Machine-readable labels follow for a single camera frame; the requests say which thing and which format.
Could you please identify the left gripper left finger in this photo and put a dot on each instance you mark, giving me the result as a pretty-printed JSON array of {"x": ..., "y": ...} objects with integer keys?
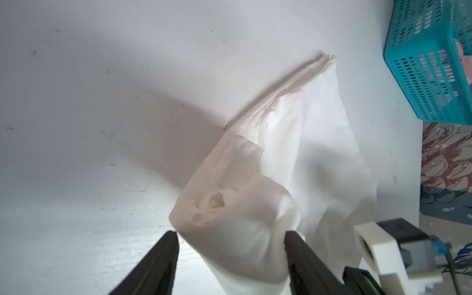
[{"x": 155, "y": 273}]

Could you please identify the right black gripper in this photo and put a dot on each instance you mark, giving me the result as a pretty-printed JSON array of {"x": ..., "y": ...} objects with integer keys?
[{"x": 360, "y": 282}]

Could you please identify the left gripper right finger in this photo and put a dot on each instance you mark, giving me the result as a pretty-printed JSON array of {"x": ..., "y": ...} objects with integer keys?
[{"x": 308, "y": 274}]

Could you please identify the white cloth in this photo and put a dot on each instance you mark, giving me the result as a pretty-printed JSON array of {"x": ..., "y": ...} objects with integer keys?
[{"x": 291, "y": 163}]

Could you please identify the pink shark print shorts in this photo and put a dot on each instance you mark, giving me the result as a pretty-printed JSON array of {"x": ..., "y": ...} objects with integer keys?
[{"x": 466, "y": 62}]

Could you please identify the teal plastic basket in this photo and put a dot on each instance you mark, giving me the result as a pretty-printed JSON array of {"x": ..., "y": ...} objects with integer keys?
[{"x": 428, "y": 41}]

